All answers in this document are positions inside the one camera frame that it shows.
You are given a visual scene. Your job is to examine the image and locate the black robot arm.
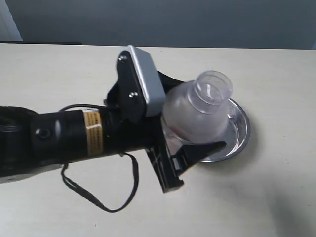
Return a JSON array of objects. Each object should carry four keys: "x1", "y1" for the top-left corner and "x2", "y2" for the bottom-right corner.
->
[{"x1": 0, "y1": 69, "x2": 226, "y2": 193}]

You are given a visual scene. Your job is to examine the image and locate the round stainless steel tray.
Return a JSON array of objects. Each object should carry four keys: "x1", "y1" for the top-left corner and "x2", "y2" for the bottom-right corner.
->
[{"x1": 201, "y1": 98, "x2": 251, "y2": 163}]

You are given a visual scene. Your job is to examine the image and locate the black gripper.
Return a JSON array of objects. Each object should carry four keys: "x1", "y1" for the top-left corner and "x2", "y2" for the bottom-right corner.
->
[{"x1": 102, "y1": 71, "x2": 226, "y2": 193}]

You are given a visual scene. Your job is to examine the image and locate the black cable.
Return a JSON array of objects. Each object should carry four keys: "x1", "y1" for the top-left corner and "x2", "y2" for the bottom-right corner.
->
[{"x1": 60, "y1": 105, "x2": 139, "y2": 213}]

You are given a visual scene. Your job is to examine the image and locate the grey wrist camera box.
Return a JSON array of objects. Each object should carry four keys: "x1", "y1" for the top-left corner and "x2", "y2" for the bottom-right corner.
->
[{"x1": 127, "y1": 45, "x2": 166, "y2": 117}]

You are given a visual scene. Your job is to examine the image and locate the clear plastic shaker bottle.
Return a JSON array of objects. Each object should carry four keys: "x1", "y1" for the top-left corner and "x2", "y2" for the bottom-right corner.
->
[{"x1": 162, "y1": 71, "x2": 233, "y2": 144}]

